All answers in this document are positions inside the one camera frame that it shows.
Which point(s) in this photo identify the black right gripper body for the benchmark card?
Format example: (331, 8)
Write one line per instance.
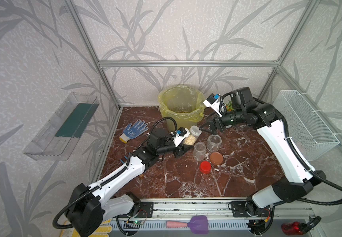
(226, 119)

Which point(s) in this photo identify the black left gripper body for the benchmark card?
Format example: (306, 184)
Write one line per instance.
(169, 149)

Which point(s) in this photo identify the brown-lidded oatmeal jar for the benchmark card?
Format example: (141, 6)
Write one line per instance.
(214, 143)

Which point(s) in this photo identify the small oatmeal jar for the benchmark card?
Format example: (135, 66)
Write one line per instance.
(190, 140)

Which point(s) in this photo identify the red-lidded oatmeal jar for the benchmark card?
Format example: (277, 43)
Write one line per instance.
(199, 151)

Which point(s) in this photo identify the brown jar lid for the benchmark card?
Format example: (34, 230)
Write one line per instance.
(216, 158)

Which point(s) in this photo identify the red jar lid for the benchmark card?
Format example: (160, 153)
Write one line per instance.
(205, 167)

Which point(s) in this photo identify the clear plastic jar lid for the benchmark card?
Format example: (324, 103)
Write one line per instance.
(195, 131)

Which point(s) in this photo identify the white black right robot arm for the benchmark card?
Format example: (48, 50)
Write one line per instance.
(239, 106)

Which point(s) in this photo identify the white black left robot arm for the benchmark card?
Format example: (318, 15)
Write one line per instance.
(90, 206)

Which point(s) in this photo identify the potted artificial flower plant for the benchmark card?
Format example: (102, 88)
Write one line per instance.
(229, 106)

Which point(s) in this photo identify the yellow plastic bin liner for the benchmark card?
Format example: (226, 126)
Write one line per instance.
(181, 101)

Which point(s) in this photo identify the blue dotted white work glove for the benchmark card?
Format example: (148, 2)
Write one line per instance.
(132, 131)

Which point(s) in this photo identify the yellow dotted glove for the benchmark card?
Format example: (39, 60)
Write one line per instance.
(102, 231)

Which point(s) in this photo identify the red black handheld tool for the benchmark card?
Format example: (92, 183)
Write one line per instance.
(298, 228)

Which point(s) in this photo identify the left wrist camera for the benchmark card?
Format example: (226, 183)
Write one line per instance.
(179, 135)

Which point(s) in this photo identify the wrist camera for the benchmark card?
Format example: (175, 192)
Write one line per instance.
(215, 101)
(179, 135)

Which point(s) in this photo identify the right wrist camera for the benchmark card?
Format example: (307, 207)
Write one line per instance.
(215, 101)

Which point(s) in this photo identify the purple pink-handled scoop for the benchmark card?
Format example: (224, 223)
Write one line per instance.
(197, 225)

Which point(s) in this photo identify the white wire mesh basket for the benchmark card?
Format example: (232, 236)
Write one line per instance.
(309, 132)

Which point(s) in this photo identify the clear plastic wall shelf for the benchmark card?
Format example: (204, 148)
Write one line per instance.
(60, 135)

